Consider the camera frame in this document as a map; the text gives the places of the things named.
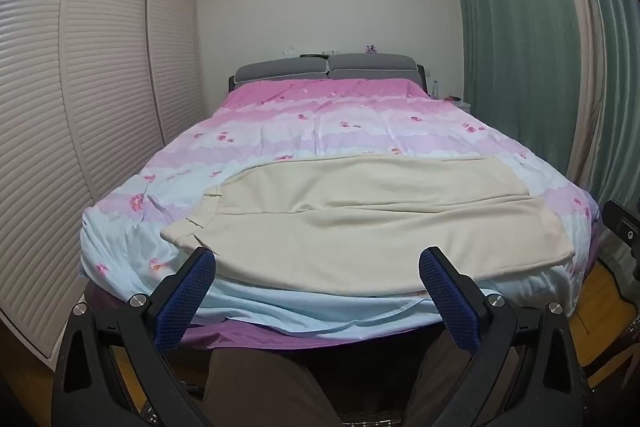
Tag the pink blue floral duvet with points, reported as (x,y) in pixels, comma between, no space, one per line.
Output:
(325,127)

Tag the clear bottle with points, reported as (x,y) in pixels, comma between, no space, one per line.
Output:
(435,89)

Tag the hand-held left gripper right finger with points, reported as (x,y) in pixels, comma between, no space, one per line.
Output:
(450,302)

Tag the white nightstand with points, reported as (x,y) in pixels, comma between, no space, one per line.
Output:
(462,104)

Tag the purple bed sheet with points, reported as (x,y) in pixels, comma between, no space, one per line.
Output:
(260,337)

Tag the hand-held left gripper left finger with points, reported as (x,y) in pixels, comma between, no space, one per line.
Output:
(184,299)

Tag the cream pants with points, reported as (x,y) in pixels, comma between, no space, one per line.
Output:
(350,232)

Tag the beige sheer curtain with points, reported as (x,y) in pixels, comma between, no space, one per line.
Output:
(587,82)

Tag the small purple toy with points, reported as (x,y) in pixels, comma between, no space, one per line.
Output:
(371,49)

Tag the grey headboard cushion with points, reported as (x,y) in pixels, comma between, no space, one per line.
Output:
(280,71)
(372,66)

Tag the person's brown trouser legs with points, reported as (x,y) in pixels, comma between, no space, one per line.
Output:
(260,387)

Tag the white louvered wardrobe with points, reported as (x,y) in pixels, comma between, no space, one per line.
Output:
(100,107)

